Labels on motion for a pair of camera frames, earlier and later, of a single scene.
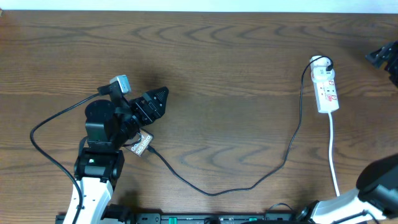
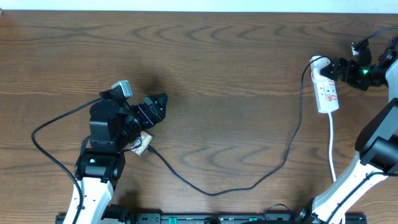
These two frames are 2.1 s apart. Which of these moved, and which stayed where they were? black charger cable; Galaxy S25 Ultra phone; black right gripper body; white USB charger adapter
Moved: black right gripper body
Stayed: white USB charger adapter; black charger cable; Galaxy S25 Ultra phone
